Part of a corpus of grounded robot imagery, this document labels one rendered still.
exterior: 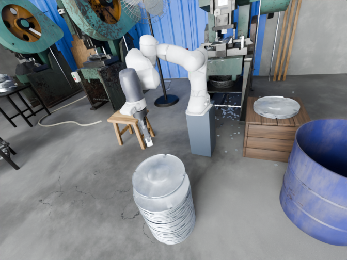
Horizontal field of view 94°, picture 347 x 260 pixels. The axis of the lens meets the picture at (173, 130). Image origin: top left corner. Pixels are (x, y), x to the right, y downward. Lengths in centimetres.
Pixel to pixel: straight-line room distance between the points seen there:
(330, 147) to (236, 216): 65
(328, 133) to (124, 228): 130
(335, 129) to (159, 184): 95
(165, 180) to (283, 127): 85
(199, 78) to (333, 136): 81
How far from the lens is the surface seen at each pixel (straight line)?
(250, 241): 112
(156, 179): 88
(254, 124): 126
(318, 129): 116
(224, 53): 170
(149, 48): 115
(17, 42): 370
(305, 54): 313
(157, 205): 82
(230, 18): 177
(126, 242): 120
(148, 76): 81
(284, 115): 131
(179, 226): 95
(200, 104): 113
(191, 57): 104
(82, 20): 225
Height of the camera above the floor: 103
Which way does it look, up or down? 35 degrees down
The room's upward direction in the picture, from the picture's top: 12 degrees counter-clockwise
